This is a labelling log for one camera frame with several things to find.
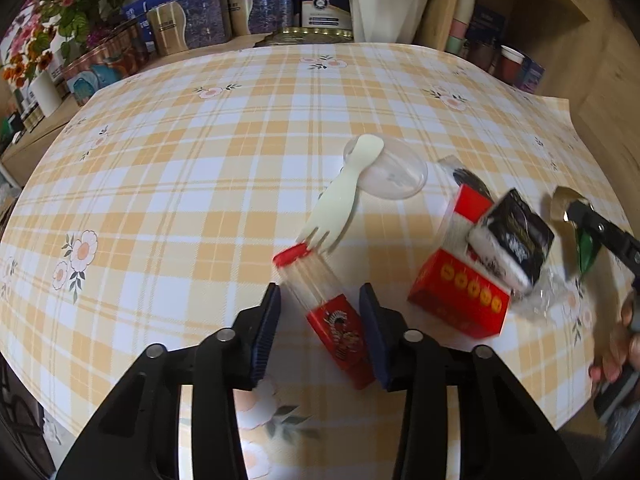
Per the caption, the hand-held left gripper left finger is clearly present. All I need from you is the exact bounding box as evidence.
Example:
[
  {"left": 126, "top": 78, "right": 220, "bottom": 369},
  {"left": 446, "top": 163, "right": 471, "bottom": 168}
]
[{"left": 55, "top": 282, "right": 283, "bottom": 480}]

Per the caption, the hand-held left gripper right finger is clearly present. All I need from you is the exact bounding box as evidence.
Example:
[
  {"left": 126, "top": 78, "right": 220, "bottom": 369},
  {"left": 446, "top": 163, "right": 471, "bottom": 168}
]
[{"left": 358, "top": 282, "right": 583, "bottom": 480}]

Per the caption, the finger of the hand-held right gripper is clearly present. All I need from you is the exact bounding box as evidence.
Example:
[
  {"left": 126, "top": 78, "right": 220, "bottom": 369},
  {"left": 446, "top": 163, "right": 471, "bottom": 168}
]
[{"left": 566, "top": 199, "right": 640, "bottom": 274}]

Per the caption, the green wrapper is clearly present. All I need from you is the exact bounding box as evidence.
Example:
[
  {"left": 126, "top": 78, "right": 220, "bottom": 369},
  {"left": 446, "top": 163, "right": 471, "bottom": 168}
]
[{"left": 550, "top": 186, "right": 602, "bottom": 277}]

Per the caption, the red capped toothpick container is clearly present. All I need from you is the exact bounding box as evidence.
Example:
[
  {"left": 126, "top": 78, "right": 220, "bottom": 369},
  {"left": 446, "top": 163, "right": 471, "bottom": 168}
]
[{"left": 272, "top": 242, "right": 377, "bottom": 392}]

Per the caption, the clear plastic wrap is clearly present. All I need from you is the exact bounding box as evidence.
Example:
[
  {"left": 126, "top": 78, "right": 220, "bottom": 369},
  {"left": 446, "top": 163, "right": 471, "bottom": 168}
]
[{"left": 520, "top": 267, "right": 592, "bottom": 322}]

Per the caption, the red cardboard box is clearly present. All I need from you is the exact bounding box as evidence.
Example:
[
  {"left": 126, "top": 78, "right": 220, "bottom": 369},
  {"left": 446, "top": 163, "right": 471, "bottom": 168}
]
[{"left": 407, "top": 247, "right": 512, "bottom": 341}]

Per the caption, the black white tissue packet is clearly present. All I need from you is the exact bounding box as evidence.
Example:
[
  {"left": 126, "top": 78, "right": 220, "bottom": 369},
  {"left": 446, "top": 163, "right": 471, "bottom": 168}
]
[{"left": 467, "top": 189, "right": 556, "bottom": 302}]

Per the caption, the cream plastic spork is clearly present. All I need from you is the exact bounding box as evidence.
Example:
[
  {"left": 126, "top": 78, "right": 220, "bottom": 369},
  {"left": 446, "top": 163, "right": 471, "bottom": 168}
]
[{"left": 299, "top": 135, "right": 386, "bottom": 257}]

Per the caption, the red white chopstick packet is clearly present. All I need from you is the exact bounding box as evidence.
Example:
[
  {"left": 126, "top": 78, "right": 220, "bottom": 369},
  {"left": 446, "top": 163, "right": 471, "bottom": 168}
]
[{"left": 437, "top": 155, "right": 497, "bottom": 262}]

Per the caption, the clear plastic lid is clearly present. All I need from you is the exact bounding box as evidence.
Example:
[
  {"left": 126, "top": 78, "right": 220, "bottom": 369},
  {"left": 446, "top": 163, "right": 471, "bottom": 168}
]
[{"left": 345, "top": 137, "right": 429, "bottom": 200}]

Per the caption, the person's right hand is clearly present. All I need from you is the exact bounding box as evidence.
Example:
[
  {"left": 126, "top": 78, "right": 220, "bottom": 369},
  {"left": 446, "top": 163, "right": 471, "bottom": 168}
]
[{"left": 589, "top": 305, "right": 640, "bottom": 386}]

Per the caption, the person's grey trouser leg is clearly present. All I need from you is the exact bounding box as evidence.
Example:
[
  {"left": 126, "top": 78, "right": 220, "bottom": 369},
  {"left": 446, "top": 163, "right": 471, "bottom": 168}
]
[{"left": 545, "top": 400, "right": 640, "bottom": 480}]

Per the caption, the yellow checked floral tablecloth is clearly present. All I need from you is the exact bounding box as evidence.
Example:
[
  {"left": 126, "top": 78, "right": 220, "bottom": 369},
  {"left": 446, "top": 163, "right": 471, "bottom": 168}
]
[{"left": 0, "top": 42, "right": 633, "bottom": 480}]

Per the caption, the small blue box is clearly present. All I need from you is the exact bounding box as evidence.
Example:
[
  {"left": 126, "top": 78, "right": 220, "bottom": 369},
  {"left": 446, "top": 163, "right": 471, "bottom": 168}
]
[{"left": 515, "top": 55, "right": 547, "bottom": 94}]

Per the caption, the red paper cup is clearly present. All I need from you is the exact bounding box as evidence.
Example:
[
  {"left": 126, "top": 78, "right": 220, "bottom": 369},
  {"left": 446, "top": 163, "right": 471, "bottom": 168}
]
[{"left": 497, "top": 45, "right": 526, "bottom": 87}]

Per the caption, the stack of paper cups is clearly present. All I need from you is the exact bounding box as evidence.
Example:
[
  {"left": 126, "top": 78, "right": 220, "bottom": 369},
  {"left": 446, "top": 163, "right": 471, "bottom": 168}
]
[{"left": 445, "top": 0, "right": 479, "bottom": 57}]

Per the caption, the gold rimmed tin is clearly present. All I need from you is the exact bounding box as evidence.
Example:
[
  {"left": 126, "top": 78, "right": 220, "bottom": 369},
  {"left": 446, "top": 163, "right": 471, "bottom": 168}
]
[{"left": 260, "top": 26, "right": 356, "bottom": 47}]

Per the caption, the patterned metal tin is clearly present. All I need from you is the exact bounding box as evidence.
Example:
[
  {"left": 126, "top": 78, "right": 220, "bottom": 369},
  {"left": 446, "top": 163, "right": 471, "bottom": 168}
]
[{"left": 62, "top": 25, "right": 152, "bottom": 107}]

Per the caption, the row of small bottles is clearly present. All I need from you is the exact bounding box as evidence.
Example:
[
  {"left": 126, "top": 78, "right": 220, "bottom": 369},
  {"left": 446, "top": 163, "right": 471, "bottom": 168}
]
[{"left": 20, "top": 100, "right": 47, "bottom": 132}]

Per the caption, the stack of blue gift boxes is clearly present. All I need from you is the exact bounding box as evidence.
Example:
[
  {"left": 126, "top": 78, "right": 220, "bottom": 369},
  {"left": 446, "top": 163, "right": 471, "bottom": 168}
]
[{"left": 122, "top": 0, "right": 301, "bottom": 59}]

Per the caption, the white plant pot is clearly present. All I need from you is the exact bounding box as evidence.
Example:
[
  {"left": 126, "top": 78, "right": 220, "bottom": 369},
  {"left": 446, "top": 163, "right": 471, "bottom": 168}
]
[{"left": 345, "top": 0, "right": 434, "bottom": 44}]

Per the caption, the white vase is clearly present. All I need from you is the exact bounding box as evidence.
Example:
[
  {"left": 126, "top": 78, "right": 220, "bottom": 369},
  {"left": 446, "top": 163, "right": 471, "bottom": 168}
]
[{"left": 30, "top": 70, "right": 62, "bottom": 117}]

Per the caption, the orange flower bunch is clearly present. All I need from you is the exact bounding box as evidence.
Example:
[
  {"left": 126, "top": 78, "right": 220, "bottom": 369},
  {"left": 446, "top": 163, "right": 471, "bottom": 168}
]
[{"left": 2, "top": 52, "right": 55, "bottom": 89}]

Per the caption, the pink flower plant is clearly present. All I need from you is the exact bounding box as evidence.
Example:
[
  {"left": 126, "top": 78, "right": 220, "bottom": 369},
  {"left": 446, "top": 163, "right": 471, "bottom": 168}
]
[{"left": 0, "top": 0, "right": 168, "bottom": 77}]

